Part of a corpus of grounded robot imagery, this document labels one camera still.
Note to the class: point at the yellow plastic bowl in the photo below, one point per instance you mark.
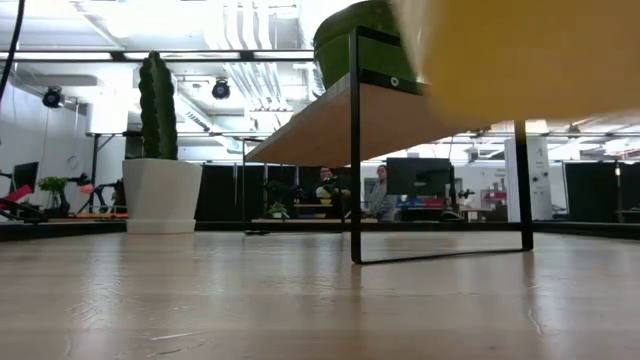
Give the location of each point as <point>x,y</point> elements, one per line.
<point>525,55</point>

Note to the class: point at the person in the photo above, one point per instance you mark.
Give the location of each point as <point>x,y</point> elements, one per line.
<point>326,176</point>
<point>382,200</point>

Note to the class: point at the small potted plant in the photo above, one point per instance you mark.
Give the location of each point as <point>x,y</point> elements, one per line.
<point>278,210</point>
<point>53,186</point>

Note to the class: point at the black computer monitor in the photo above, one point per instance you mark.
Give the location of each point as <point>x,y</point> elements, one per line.
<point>420,175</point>

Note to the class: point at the black partition panel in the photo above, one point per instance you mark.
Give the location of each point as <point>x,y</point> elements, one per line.
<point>220,192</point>
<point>590,190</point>

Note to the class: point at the white hexagonal plant pot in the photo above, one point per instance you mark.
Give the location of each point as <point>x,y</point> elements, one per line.
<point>160,195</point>

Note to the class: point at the green cactus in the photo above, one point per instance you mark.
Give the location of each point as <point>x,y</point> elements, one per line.
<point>157,110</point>

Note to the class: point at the white pillar with sign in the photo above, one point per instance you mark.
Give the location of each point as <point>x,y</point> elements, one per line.
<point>535,175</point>

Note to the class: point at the small black monitor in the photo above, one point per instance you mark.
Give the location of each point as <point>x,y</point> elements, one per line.
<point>26,176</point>

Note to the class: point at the red and black machine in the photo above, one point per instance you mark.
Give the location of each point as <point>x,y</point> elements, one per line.
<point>17,205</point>

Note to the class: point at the wooden shelf riser black frame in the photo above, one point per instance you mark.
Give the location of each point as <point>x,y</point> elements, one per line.
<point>320,130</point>

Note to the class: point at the black ceiling camera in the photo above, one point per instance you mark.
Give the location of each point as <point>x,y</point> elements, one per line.
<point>52,97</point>
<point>221,89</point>

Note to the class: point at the black metal table frame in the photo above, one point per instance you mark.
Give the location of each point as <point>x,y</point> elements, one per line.
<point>75,230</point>

